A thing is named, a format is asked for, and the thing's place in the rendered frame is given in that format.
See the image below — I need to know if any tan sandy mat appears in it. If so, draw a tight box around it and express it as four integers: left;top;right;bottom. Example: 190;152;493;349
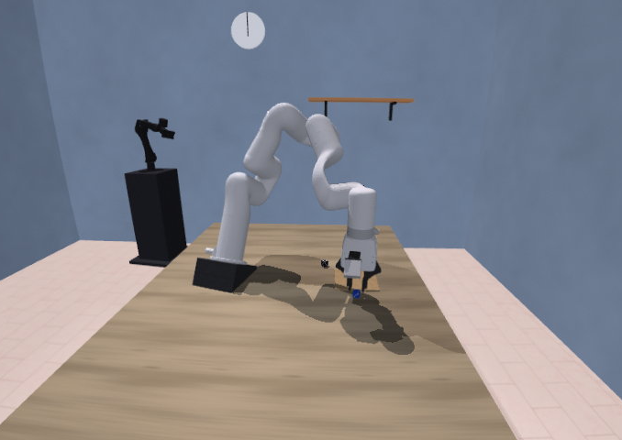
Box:
334;269;380;292

